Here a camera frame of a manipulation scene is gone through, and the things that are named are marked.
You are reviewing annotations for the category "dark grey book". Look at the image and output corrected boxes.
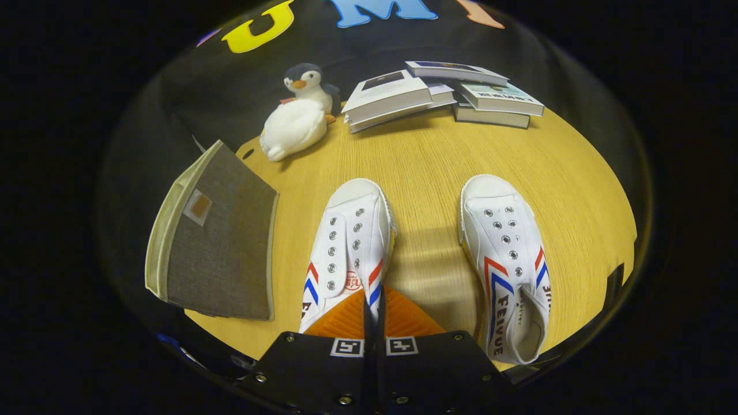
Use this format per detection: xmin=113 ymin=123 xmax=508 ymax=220
xmin=452 ymin=95 xmax=532 ymax=130

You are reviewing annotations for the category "book with pale green cover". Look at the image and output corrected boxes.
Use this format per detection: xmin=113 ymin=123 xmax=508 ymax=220
xmin=459 ymin=82 xmax=545 ymax=118

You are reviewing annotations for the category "grey fabric storage box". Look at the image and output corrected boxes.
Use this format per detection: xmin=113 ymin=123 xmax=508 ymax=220
xmin=144 ymin=139 xmax=281 ymax=322

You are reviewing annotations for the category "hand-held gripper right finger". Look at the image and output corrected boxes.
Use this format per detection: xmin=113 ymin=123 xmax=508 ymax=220
xmin=375 ymin=285 xmax=514 ymax=415

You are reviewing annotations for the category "book with blue picture cover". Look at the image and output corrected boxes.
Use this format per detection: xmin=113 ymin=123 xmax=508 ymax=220
xmin=405 ymin=61 xmax=510 ymax=88

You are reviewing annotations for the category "penguin plush toy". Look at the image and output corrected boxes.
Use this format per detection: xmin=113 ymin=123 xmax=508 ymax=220
xmin=280 ymin=63 xmax=342 ymax=125

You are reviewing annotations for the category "white striped canvas shoe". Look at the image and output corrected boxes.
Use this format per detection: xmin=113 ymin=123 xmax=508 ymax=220
xmin=298 ymin=178 xmax=398 ymax=335
xmin=458 ymin=174 xmax=553 ymax=366

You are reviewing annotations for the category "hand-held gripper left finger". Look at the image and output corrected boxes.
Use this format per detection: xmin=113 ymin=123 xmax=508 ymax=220
xmin=239 ymin=288 xmax=376 ymax=415

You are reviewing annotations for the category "white plush toy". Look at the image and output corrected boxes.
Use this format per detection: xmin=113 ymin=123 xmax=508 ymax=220
xmin=259 ymin=99 xmax=329 ymax=163

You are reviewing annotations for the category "plain white book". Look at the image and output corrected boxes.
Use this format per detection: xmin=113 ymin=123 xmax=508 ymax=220
xmin=346 ymin=82 xmax=458 ymax=135

